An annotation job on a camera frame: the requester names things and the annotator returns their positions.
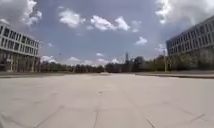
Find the row of trees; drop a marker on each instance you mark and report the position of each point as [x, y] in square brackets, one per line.
[95, 67]

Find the distant tower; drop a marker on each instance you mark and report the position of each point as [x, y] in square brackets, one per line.
[127, 58]

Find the pale concrete slab plaza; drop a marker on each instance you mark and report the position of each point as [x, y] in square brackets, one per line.
[105, 100]

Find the grey building with window grid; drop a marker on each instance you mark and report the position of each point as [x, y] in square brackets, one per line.
[195, 43]

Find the white building with dark windows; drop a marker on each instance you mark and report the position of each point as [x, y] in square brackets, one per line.
[13, 51]

